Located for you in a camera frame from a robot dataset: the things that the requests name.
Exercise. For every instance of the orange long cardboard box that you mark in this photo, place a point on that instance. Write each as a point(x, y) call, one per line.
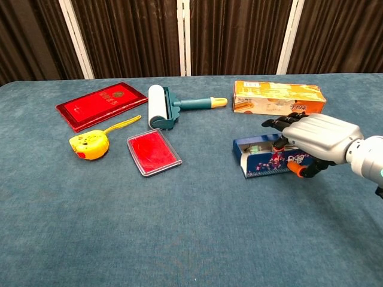
point(278, 98)

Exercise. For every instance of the red ink pad clear case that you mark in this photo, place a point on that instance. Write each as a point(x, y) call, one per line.
point(152, 152)

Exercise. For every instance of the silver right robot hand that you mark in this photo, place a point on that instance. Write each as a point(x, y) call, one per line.
point(323, 137)

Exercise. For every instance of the brown pleated curtain panel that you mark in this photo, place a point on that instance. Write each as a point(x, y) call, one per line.
point(341, 36)
point(236, 36)
point(128, 36)
point(30, 39)

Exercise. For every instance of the blue printed glasses case box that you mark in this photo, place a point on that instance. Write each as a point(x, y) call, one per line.
point(263, 163)

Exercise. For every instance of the teal lint roller yellow tip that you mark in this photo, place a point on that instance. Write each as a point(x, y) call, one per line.
point(155, 101)

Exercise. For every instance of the teal velvet table cloth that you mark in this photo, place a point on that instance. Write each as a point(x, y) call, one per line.
point(179, 227)

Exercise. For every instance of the white screen frame post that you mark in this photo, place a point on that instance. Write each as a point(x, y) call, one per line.
point(183, 36)
point(289, 36)
point(77, 39)

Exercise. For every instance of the yellow tape measure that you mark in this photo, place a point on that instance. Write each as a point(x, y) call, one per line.
point(89, 145)

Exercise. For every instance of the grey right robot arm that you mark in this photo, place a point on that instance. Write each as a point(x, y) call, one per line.
point(368, 158)

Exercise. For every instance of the red booklet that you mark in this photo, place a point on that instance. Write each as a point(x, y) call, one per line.
point(98, 104)

